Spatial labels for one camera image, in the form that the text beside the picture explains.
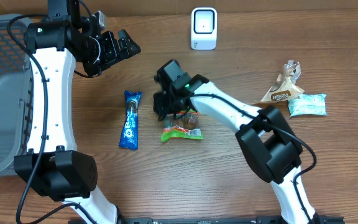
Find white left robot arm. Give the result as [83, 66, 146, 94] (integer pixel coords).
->
[14, 1, 141, 223]

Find beige paper-like bag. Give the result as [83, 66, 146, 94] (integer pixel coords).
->
[260, 60, 304, 103]

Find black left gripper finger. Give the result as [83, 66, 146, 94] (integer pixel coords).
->
[118, 29, 135, 47]
[119, 43, 141, 60]

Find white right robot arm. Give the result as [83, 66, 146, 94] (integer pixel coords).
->
[154, 60, 318, 223]

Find grey plastic mesh basket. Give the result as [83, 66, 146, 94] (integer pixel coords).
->
[0, 14, 34, 176]

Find white barcode scanner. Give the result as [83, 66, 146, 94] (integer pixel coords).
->
[190, 7, 218, 50]

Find blue Oreo cookie pack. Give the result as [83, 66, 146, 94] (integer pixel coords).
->
[119, 90, 142, 151]

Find teal tissue pack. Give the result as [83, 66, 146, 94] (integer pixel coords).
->
[288, 93, 328, 117]

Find green snack packet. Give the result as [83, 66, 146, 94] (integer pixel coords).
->
[160, 110, 204, 142]

